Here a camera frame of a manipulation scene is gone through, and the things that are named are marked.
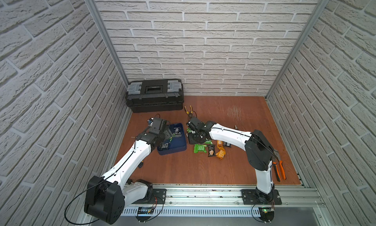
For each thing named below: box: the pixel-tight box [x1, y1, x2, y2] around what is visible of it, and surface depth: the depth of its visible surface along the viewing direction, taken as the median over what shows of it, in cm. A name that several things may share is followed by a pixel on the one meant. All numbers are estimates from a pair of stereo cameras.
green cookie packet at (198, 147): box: [193, 143, 208, 154], surface depth 91 cm
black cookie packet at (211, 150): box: [207, 144, 217, 158], surface depth 91 cm
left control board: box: [135, 206, 155, 223], surface depth 72 cm
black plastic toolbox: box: [125, 78, 185, 113], surface depth 102 cm
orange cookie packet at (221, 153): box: [215, 146, 226, 160], surface depth 89 cm
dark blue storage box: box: [157, 122, 188, 156], surface depth 97 cm
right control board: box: [258, 206, 275, 223], surface depth 72 cm
